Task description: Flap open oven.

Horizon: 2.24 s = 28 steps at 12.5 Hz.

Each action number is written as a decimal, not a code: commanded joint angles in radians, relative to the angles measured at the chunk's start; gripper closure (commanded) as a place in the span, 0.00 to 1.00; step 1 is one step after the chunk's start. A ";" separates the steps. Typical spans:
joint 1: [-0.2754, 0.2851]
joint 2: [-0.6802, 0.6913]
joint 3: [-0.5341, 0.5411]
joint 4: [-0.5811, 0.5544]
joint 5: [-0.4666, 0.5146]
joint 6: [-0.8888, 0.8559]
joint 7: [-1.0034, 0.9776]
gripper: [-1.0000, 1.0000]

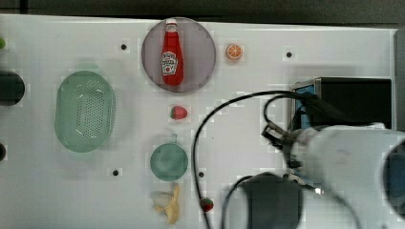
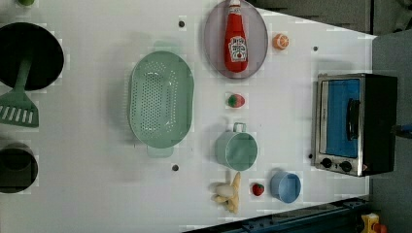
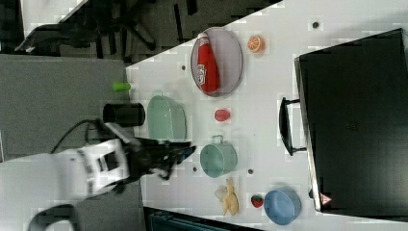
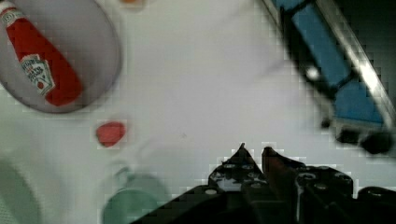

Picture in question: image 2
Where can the orange slice toy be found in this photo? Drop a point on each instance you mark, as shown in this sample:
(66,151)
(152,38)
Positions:
(280,41)

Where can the green colander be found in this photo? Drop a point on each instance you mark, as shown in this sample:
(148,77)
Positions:
(160,102)

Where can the red plush ketchup bottle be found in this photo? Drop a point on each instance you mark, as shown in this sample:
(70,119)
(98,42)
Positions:
(235,48)

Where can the peeled banana toy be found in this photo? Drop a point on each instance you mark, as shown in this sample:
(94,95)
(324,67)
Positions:
(227,194)

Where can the grey round plate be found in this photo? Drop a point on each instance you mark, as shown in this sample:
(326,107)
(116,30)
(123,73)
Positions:
(256,36)

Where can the green cylinder toy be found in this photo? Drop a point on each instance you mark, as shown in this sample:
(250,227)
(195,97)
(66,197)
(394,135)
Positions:
(26,2)

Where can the green mug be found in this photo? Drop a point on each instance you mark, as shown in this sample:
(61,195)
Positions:
(237,149)

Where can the green spatula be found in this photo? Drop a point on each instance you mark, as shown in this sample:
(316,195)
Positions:
(16,107)

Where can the small red strawberry toy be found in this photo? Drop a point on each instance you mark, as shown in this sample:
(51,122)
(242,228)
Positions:
(257,189)

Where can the yellow red button box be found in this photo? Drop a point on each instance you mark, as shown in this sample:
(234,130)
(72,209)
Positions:
(372,224)

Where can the small black cup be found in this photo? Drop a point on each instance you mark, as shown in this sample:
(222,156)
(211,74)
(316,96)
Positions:
(18,168)

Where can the blue bowl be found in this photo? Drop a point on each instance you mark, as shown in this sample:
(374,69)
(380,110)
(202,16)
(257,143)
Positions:
(285,186)

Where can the large black cup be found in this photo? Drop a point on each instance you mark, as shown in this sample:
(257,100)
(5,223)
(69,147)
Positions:
(21,40)

